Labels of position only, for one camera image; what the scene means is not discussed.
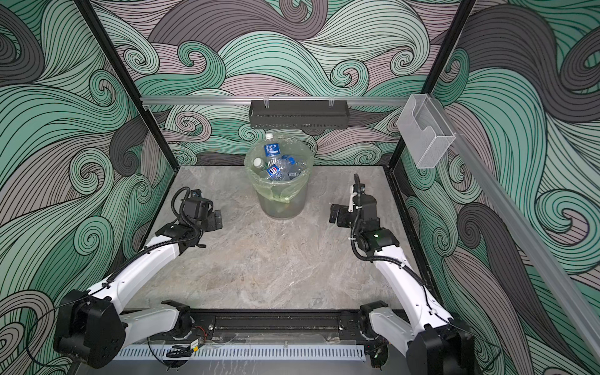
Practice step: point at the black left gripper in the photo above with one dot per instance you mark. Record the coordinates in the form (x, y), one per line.
(215, 220)

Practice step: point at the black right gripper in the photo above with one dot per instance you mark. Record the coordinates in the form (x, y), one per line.
(343, 221)

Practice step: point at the clear bottle green white label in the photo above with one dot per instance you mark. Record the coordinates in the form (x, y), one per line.
(259, 165)

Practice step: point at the Pepsi bottle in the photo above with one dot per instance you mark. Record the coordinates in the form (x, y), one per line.
(276, 172)
(295, 166)

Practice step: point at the white cap blue label bottle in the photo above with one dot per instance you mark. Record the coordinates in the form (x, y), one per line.
(271, 148)

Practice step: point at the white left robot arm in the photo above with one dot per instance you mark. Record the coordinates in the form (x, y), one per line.
(91, 327)

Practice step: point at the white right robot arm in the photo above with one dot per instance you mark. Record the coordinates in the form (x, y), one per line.
(430, 338)

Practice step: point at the grey mesh waste bin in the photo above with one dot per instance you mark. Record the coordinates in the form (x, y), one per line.
(284, 211)

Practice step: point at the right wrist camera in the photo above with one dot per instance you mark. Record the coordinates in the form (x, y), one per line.
(354, 202)

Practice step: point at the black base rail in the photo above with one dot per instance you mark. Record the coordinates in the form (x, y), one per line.
(221, 325)

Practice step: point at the clear acrylic wall holder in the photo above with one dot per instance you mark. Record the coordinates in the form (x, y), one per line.
(425, 128)

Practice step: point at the black perforated wall shelf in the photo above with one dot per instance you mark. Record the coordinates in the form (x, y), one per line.
(300, 115)

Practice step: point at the aluminium rear rail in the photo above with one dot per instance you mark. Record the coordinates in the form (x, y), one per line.
(216, 100)

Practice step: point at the aluminium rail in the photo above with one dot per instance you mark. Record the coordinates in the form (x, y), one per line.
(216, 100)
(568, 295)

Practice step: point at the white slotted cable duct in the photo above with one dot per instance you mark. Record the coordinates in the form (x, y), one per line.
(250, 352)

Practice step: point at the black right frame post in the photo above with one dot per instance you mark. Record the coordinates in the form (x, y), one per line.
(448, 45)

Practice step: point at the black frame post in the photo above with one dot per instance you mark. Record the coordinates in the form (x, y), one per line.
(94, 24)
(448, 45)

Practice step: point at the black left frame post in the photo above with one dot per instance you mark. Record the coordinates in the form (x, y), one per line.
(94, 24)

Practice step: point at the aluminium right rail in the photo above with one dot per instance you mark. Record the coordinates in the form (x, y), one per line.
(568, 295)

